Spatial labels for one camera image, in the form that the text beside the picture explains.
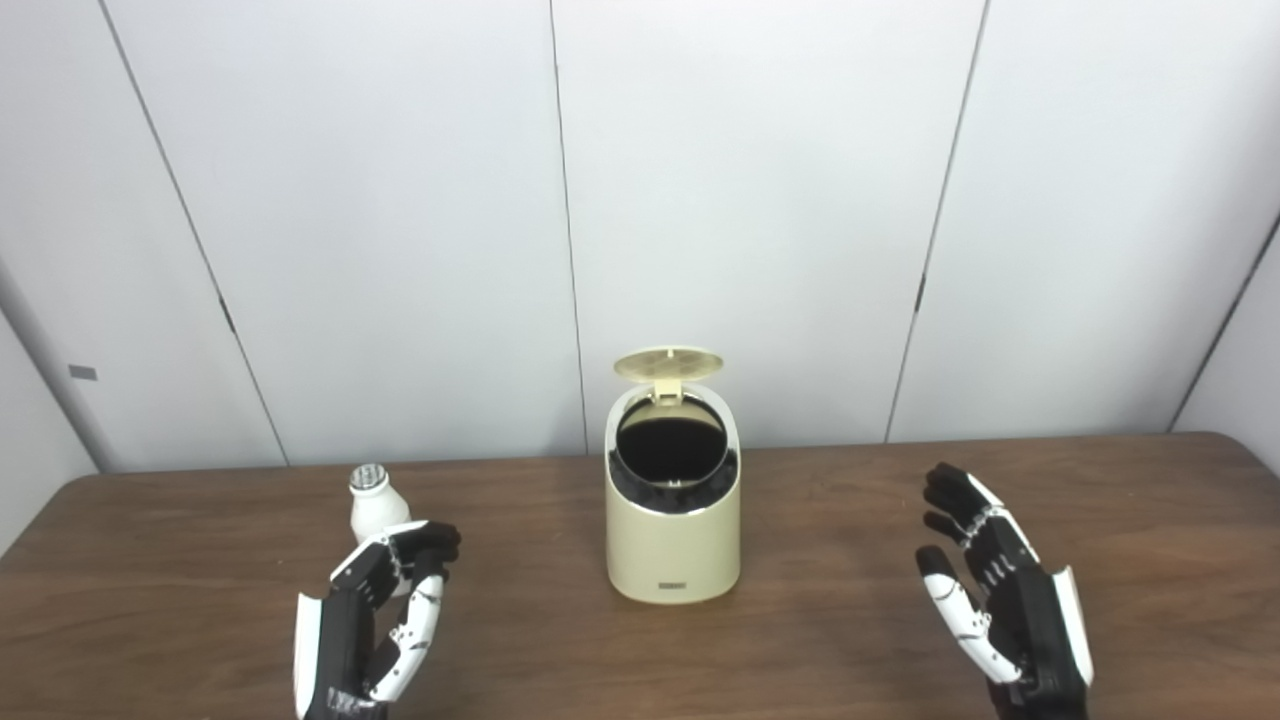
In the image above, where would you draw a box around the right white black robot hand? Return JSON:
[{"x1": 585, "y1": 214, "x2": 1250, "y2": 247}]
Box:
[{"x1": 915, "y1": 462, "x2": 1095, "y2": 720}]

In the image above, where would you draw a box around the cream-colored lidded bin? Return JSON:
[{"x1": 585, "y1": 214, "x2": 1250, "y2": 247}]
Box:
[{"x1": 603, "y1": 346, "x2": 743, "y2": 605}]

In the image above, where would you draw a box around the small white plastic bottle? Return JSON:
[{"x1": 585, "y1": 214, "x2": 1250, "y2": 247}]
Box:
[{"x1": 348, "y1": 464, "x2": 413, "y2": 598}]

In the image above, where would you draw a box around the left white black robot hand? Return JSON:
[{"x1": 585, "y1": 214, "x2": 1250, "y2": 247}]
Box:
[{"x1": 293, "y1": 520, "x2": 463, "y2": 720}]

